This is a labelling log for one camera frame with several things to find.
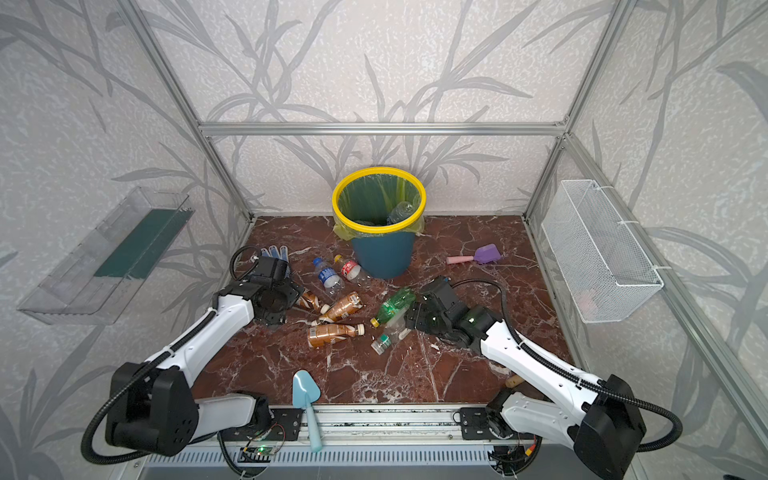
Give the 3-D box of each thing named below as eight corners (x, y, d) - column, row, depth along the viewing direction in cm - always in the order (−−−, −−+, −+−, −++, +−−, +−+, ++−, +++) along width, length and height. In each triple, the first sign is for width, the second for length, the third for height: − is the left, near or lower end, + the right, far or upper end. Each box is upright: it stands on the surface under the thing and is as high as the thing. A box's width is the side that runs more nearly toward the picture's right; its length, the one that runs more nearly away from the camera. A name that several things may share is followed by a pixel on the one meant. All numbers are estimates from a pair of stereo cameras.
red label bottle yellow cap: (330, 267, 105) (328, 261, 102) (341, 256, 108) (340, 250, 105) (363, 290, 99) (362, 284, 96) (374, 279, 102) (373, 273, 99)
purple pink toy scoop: (452, 272, 106) (453, 268, 104) (445, 259, 110) (446, 255, 108) (500, 258, 110) (502, 255, 108) (492, 246, 114) (494, 242, 112)
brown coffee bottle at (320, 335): (311, 350, 88) (306, 342, 83) (313, 333, 91) (308, 325, 87) (364, 344, 89) (362, 337, 84) (364, 328, 92) (362, 320, 88)
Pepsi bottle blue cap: (335, 298, 98) (332, 291, 94) (311, 270, 105) (308, 263, 101) (347, 289, 100) (345, 282, 97) (324, 262, 107) (321, 255, 104)
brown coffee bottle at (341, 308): (326, 326, 92) (323, 319, 88) (322, 311, 95) (319, 304, 91) (366, 311, 95) (364, 304, 91) (360, 297, 98) (359, 289, 94)
